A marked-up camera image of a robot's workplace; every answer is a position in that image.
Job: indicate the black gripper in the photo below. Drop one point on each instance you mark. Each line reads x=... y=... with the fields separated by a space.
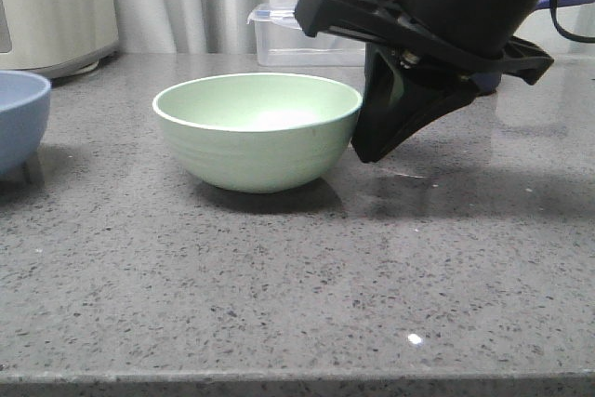
x=474 y=36

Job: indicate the blue bowl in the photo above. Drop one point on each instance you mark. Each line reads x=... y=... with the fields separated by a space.
x=25 y=105

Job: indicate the cream toaster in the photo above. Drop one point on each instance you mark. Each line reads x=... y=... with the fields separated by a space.
x=56 y=37

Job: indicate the dark blue saucepan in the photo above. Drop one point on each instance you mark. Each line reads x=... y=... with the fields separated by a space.
x=488 y=82

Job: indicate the clear plastic food container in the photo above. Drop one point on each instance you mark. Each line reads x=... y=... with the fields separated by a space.
x=281 y=42

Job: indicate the green bowl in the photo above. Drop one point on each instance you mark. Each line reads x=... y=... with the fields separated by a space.
x=258 y=132

